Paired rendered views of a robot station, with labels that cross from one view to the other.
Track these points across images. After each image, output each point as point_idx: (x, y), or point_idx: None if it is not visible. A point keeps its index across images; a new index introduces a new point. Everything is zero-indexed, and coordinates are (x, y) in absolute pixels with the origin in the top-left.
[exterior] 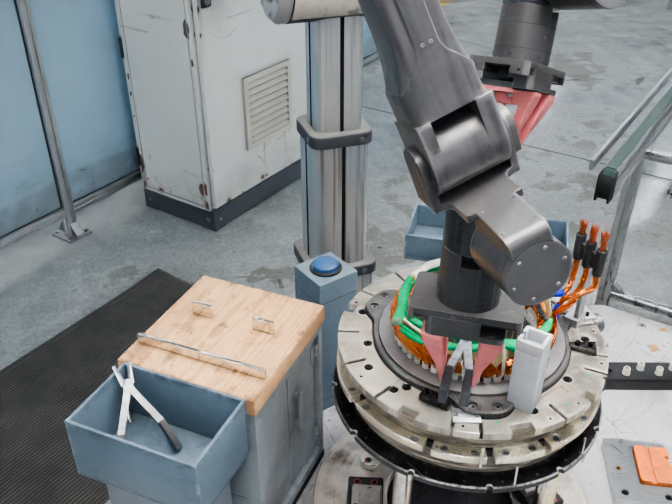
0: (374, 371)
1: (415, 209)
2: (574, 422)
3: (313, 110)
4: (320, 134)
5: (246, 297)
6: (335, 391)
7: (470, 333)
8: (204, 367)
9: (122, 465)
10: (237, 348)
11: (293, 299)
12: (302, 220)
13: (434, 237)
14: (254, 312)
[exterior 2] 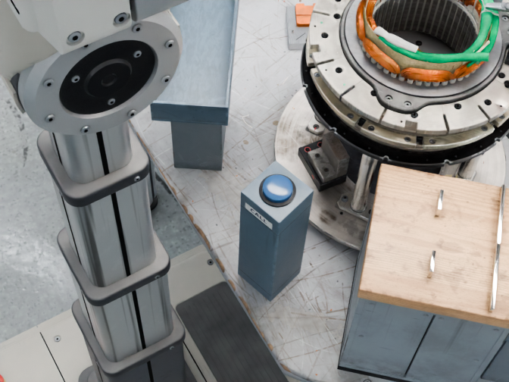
0: (491, 97)
1: (167, 101)
2: None
3: (114, 154)
4: (136, 158)
5: (388, 235)
6: (456, 159)
7: None
8: (504, 242)
9: None
10: (469, 222)
11: (379, 191)
12: (101, 268)
13: (228, 80)
14: (411, 221)
